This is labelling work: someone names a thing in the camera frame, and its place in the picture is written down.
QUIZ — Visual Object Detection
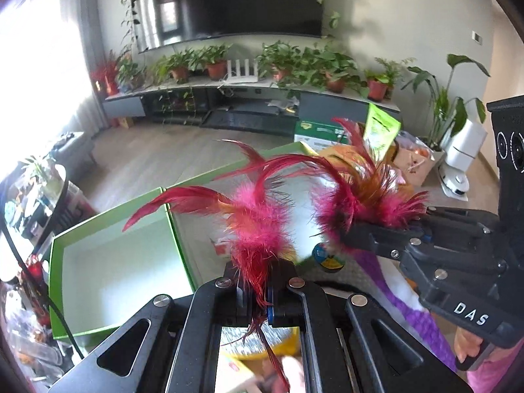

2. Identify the black cable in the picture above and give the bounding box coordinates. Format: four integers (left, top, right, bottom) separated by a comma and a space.
0, 220, 87, 358

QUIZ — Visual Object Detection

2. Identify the white router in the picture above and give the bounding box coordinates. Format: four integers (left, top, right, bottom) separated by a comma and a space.
225, 59, 259, 84

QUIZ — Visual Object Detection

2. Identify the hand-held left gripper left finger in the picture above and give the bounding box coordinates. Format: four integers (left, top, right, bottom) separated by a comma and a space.
48, 261, 251, 393

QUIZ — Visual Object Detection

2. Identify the large leafy plant white pot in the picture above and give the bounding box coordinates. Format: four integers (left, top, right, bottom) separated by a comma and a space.
401, 53, 492, 165

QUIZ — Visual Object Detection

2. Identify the small red white packet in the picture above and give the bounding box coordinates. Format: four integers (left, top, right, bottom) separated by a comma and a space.
212, 236, 235, 259

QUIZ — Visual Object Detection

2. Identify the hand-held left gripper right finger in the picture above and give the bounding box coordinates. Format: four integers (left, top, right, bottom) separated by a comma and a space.
265, 263, 472, 393

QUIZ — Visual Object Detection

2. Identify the red flower decoration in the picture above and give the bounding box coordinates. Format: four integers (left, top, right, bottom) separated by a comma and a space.
90, 59, 122, 97

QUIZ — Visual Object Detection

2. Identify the dark grey ottoman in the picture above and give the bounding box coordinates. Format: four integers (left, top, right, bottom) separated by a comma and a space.
51, 130, 94, 171

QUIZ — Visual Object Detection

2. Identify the grey television cabinet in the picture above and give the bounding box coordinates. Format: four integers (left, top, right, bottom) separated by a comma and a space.
102, 79, 402, 137

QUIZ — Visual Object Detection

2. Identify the person's right hand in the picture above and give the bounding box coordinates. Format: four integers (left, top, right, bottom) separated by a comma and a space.
454, 328, 486, 368

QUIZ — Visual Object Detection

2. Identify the red pink feather toy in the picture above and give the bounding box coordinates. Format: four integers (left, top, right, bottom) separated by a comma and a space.
122, 139, 296, 393
307, 117, 431, 247

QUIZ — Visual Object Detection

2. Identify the row of potted plants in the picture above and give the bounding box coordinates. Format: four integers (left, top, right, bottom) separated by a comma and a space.
117, 41, 411, 104

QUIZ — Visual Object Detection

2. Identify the white sheer curtain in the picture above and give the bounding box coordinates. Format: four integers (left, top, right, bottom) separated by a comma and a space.
0, 0, 100, 140

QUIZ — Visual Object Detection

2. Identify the person's right forearm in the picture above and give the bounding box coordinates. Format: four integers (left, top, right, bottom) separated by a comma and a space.
462, 331, 524, 393

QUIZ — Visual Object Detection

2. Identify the dark oval coffee table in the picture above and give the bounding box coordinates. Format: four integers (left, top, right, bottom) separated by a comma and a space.
0, 159, 101, 247

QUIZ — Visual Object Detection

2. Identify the small potted grass plant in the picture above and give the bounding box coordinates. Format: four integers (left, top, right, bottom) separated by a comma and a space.
20, 153, 59, 190

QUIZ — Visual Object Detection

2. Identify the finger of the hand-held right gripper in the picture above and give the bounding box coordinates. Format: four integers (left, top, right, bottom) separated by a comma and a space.
341, 222, 511, 292
421, 206, 502, 254

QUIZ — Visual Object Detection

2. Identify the green open box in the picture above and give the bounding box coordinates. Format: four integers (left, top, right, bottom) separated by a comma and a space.
48, 187, 198, 341
166, 141, 328, 292

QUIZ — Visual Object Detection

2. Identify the green white carton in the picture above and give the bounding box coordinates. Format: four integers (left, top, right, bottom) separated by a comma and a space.
293, 120, 362, 155

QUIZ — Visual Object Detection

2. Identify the purple white round rug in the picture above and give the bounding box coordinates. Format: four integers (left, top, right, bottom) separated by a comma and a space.
303, 250, 460, 374

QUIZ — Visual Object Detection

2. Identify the black wall television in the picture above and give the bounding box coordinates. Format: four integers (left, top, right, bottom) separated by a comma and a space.
133, 0, 329, 55

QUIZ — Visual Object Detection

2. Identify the small round printed can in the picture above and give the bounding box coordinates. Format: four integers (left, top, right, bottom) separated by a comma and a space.
310, 241, 347, 273

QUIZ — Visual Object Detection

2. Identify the white robot vacuum dock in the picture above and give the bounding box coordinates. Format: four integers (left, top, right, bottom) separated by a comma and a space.
440, 119, 489, 198

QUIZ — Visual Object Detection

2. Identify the green standing packet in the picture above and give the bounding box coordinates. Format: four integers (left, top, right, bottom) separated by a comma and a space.
362, 103, 401, 165

